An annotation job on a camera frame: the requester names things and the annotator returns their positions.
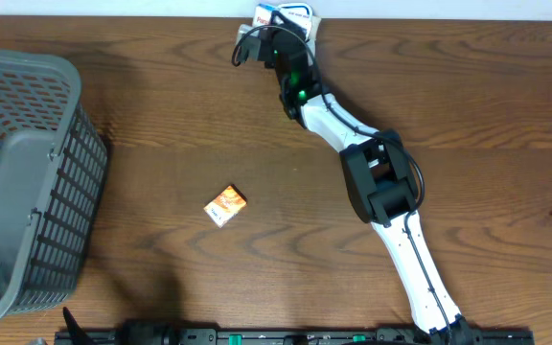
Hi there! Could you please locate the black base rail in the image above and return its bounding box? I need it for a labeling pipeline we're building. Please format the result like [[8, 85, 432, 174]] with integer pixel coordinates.
[[54, 320, 535, 345]]

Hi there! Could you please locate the white blue toothpaste box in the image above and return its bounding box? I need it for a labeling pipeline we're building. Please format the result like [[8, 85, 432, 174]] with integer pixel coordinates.
[[252, 3, 278, 27]]

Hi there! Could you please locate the orange small box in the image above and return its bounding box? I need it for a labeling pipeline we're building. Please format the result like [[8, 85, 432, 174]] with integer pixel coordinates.
[[203, 185, 247, 228]]

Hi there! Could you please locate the grey plastic basket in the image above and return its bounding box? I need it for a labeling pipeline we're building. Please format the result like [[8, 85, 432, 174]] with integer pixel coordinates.
[[0, 50, 108, 320]]

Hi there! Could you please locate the white barcode scanner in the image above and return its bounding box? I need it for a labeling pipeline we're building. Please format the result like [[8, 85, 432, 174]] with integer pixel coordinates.
[[276, 2, 321, 55]]

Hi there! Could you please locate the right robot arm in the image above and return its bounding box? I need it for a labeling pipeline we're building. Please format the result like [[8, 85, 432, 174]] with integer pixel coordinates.
[[231, 10, 474, 344]]

